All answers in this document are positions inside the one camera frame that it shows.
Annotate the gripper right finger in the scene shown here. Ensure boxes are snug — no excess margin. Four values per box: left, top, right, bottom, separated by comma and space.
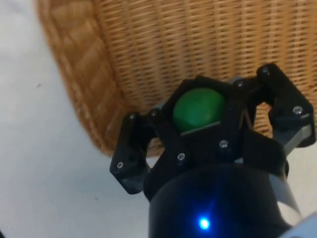
198, 63, 317, 161

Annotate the rectangular wicker basket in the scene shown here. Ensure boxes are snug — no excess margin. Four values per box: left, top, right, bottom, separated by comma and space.
36, 0, 317, 158

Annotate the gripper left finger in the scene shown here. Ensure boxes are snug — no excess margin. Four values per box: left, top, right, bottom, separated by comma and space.
109, 75, 203, 196

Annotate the green ball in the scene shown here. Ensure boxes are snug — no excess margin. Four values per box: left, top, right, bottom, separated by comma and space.
172, 87, 226, 132

